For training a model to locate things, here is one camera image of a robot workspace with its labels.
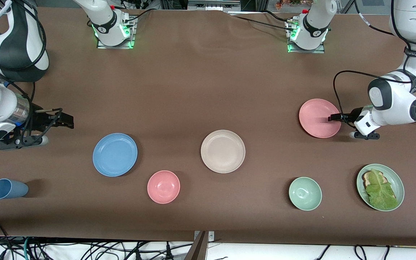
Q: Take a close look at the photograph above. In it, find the pink plate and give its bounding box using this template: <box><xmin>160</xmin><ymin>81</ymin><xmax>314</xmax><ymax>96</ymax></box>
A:
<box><xmin>299</xmin><ymin>99</ymin><xmax>342</xmax><ymax>139</ymax></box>

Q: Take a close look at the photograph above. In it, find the blue plate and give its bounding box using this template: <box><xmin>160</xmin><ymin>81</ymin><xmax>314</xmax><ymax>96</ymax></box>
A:
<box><xmin>92</xmin><ymin>133</ymin><xmax>138</xmax><ymax>177</ymax></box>

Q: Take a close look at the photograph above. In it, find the toasted bread slice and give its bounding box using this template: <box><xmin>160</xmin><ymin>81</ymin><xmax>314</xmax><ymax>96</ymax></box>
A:
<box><xmin>362</xmin><ymin>171</ymin><xmax>385</xmax><ymax>188</ymax></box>

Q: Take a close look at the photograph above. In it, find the blue cup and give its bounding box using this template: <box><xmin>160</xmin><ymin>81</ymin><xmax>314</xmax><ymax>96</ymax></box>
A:
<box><xmin>0</xmin><ymin>178</ymin><xmax>29</xmax><ymax>200</ymax></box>

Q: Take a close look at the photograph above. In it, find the mint green plate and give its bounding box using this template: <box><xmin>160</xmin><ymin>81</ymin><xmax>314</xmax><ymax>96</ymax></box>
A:
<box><xmin>356</xmin><ymin>164</ymin><xmax>405</xmax><ymax>212</ymax></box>

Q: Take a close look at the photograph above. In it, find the green lettuce leaf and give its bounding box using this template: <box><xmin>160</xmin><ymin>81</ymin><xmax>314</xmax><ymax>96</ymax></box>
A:
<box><xmin>365</xmin><ymin>168</ymin><xmax>399</xmax><ymax>211</ymax></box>

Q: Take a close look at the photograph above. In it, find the mint green bowl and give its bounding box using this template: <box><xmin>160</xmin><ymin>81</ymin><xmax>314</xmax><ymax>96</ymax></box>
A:
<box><xmin>289</xmin><ymin>177</ymin><xmax>322</xmax><ymax>211</ymax></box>

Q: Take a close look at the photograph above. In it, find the pink bowl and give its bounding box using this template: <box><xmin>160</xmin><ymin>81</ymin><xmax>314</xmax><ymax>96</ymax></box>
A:
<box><xmin>147</xmin><ymin>170</ymin><xmax>181</xmax><ymax>204</ymax></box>

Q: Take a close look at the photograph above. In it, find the beige plate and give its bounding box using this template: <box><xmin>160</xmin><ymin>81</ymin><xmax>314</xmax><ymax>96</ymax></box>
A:
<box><xmin>200</xmin><ymin>130</ymin><xmax>246</xmax><ymax>174</ymax></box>

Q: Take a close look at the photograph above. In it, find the orange red background item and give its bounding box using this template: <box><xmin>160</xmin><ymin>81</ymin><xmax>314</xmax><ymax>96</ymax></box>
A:
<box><xmin>275</xmin><ymin>0</ymin><xmax>304</xmax><ymax>10</ymax></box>

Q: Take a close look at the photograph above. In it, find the dark slanted bar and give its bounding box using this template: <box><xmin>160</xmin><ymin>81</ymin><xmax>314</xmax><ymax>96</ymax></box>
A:
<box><xmin>185</xmin><ymin>231</ymin><xmax>209</xmax><ymax>260</ymax></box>

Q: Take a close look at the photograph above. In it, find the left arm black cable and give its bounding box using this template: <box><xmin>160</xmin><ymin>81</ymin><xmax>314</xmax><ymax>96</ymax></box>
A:
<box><xmin>333</xmin><ymin>70</ymin><xmax>414</xmax><ymax>125</ymax></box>

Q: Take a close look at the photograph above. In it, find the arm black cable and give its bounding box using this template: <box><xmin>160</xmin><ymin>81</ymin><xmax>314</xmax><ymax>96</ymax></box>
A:
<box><xmin>0</xmin><ymin>0</ymin><xmax>64</xmax><ymax>145</ymax></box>
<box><xmin>333</xmin><ymin>70</ymin><xmax>414</xmax><ymax>125</ymax></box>

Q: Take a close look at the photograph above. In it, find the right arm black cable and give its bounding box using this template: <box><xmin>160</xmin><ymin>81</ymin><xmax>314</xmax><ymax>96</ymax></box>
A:
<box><xmin>0</xmin><ymin>0</ymin><xmax>64</xmax><ymax>145</ymax></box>

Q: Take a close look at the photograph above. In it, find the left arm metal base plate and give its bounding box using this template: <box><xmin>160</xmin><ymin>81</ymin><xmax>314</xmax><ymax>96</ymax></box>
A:
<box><xmin>287</xmin><ymin>43</ymin><xmax>326</xmax><ymax>54</ymax></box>

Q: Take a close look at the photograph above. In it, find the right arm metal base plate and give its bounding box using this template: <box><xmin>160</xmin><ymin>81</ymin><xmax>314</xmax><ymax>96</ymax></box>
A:
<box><xmin>96</xmin><ymin>38</ymin><xmax>135</xmax><ymax>49</ymax></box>

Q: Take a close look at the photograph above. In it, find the black base cable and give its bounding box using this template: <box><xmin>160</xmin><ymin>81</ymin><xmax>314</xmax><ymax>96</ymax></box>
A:
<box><xmin>123</xmin><ymin>7</ymin><xmax>158</xmax><ymax>24</ymax></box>
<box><xmin>230</xmin><ymin>13</ymin><xmax>295</xmax><ymax>31</ymax></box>

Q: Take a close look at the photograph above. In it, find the aluminium frame beam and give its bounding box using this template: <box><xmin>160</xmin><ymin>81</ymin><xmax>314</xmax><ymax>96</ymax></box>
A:
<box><xmin>187</xmin><ymin>0</ymin><xmax>242</xmax><ymax>11</ymax></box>

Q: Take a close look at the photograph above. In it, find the silver metal bracket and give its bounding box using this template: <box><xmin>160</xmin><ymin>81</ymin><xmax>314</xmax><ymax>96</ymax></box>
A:
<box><xmin>194</xmin><ymin>231</ymin><xmax>215</xmax><ymax>242</ymax></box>

